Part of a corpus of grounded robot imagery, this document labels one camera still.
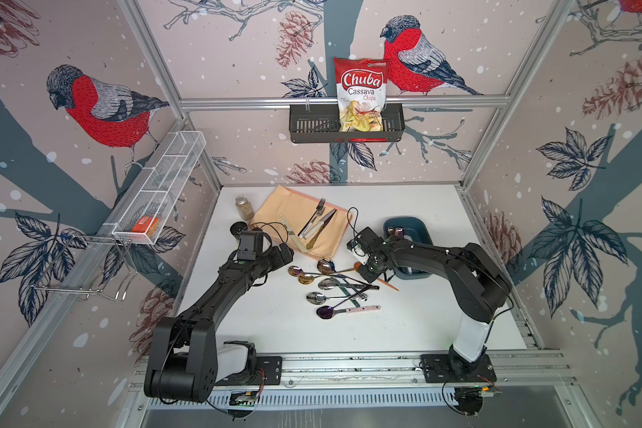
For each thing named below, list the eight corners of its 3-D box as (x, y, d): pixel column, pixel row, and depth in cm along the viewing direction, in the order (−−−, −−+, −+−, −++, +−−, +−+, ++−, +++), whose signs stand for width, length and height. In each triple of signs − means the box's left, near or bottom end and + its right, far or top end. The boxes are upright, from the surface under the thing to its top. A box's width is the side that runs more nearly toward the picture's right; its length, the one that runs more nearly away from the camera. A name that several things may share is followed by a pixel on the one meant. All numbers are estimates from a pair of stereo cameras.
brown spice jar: (239, 220, 109) (233, 206, 102) (242, 209, 113) (236, 194, 106) (252, 220, 109) (247, 206, 102) (255, 209, 113) (250, 194, 106)
